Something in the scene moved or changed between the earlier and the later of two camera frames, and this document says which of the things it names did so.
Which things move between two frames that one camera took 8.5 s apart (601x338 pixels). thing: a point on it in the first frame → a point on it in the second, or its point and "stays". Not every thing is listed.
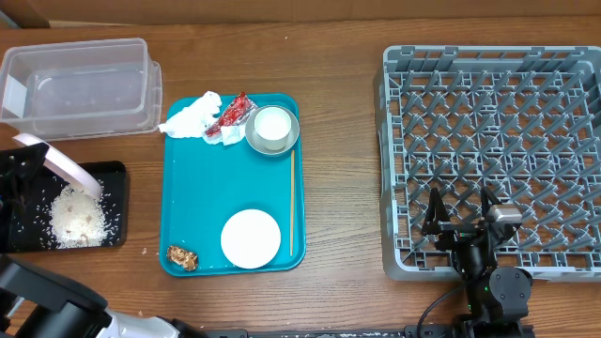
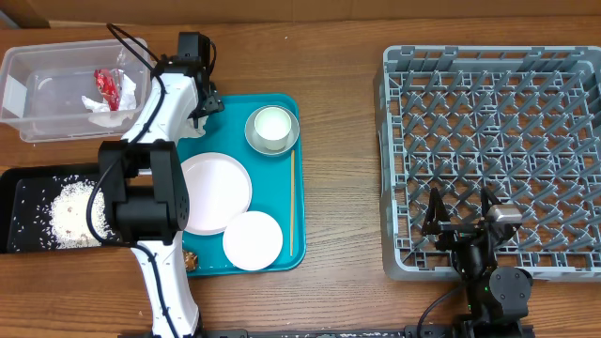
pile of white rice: (78, 220) stays
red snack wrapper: (235, 115) → (108, 82)
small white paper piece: (232, 134) → (128, 99)
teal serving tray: (203, 185) stays
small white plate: (251, 238) stays
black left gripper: (19, 178) → (214, 101)
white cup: (272, 125) stays
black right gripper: (436, 221) stays
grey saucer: (258, 145) stays
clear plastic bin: (81, 89) stays
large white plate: (66, 167) → (219, 189)
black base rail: (409, 330) stays
